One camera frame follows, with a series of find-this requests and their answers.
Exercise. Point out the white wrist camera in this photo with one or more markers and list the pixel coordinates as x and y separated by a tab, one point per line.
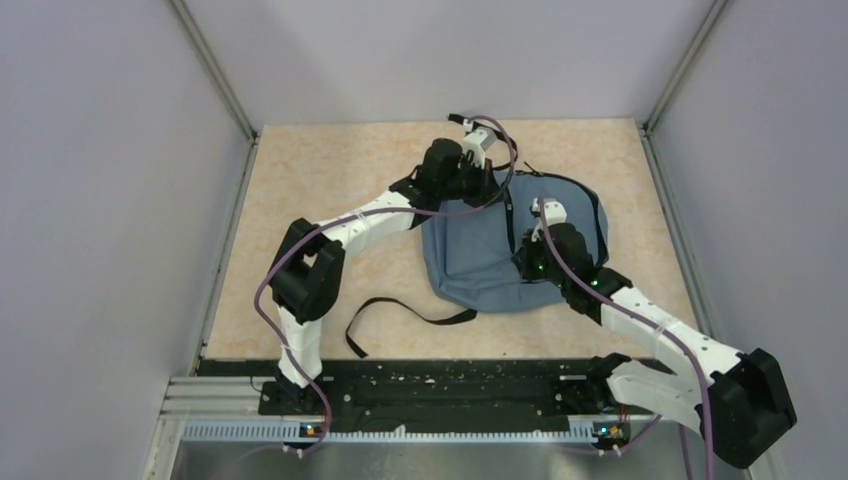
547	211
476	142

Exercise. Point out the blue grey student backpack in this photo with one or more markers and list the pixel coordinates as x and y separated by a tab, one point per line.
468	256

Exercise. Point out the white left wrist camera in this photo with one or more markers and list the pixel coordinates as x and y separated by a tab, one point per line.
476	142

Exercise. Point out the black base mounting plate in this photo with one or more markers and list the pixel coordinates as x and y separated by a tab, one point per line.
489	396

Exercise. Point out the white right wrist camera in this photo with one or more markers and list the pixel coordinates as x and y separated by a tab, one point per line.
547	211

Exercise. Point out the aluminium front rail frame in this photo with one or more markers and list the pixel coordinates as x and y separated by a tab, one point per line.
224	412

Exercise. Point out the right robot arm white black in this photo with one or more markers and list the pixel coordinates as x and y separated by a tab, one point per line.
737	401

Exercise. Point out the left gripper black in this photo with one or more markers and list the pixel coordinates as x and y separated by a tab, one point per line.
486	188

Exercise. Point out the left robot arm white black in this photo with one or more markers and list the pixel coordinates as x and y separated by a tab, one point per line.
305	277

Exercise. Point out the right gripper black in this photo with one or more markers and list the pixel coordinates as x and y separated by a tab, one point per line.
522	258

